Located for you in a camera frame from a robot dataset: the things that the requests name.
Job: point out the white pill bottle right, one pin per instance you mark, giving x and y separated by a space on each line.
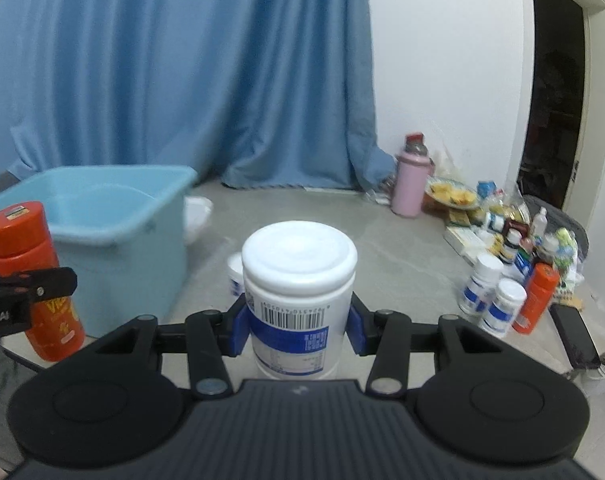
498 317

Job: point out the light blue plastic bin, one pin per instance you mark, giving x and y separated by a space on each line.
120 228

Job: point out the white pill bottle left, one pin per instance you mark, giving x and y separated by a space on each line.
481 285

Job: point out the blue curtain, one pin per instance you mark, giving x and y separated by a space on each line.
260 92

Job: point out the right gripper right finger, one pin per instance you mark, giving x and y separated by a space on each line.
391 337

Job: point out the pink thermos bottle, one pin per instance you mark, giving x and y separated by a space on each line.
414 166

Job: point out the white jar blue label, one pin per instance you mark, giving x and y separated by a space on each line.
234 265

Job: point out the black smartphone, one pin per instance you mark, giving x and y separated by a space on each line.
576 339

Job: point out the orange vitamin bottle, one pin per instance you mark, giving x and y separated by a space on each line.
26 244

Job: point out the plate of yellow food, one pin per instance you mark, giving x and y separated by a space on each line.
451 193

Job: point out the orange bottle at edge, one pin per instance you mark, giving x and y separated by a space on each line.
540 289

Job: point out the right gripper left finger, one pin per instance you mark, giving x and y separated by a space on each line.
206 338

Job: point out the white pill bottle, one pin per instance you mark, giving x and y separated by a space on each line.
481 285
498 317

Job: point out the white medicine box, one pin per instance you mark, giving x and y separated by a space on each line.
466 243

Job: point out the white bottle blue band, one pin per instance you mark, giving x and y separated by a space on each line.
298 278

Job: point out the white bin lid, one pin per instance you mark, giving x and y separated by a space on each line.
197 211

